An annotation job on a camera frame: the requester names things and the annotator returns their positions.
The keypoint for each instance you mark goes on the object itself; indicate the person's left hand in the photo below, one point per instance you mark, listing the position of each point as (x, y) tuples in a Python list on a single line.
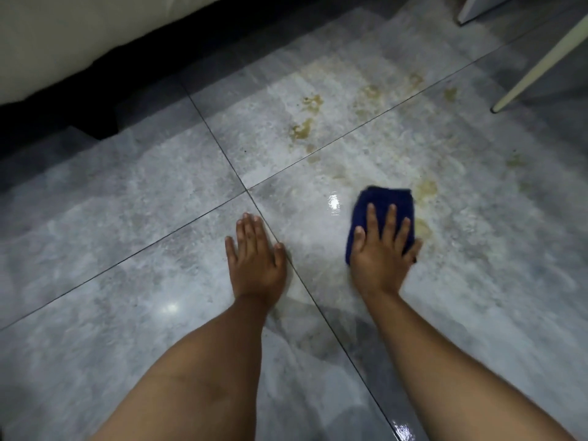
[(255, 270)]

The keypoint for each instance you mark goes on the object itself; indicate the person's right hand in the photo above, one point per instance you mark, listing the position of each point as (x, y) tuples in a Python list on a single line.
[(377, 261)]

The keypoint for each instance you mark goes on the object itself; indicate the person's right thumb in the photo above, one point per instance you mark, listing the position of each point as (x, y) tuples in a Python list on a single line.
[(359, 237)]

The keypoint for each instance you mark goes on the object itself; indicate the person's left middle finger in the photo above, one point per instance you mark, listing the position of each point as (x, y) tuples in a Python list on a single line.
[(250, 228)]

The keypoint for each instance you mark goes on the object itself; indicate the person's left thumb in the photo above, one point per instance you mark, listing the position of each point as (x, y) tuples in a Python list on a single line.
[(280, 254)]

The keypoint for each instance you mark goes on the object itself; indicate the person's left little finger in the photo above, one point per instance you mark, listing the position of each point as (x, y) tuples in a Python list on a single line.
[(230, 250)]

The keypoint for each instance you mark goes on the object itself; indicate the person's right little finger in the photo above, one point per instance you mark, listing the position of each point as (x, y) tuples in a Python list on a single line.
[(415, 250)]

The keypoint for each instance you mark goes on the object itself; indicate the person's right middle finger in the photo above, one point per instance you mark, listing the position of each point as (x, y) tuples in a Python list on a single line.
[(390, 221)]

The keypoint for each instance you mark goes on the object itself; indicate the dark blue cleaning cloth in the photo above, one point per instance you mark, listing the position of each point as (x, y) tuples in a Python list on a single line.
[(390, 197)]

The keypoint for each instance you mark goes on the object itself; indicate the person's left forearm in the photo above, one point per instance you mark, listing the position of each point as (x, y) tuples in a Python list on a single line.
[(202, 376)]

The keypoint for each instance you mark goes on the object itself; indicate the person's right forearm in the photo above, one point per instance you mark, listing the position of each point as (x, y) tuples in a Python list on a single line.
[(441, 376)]

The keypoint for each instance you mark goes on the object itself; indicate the brown liquid spill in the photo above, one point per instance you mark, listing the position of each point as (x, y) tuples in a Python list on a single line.
[(301, 129)]

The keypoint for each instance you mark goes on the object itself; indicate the white slanted chair leg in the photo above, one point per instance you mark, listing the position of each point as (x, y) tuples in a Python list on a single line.
[(537, 64)]

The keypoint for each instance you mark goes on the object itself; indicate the white sofa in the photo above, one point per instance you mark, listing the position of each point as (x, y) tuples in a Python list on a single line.
[(69, 36)]

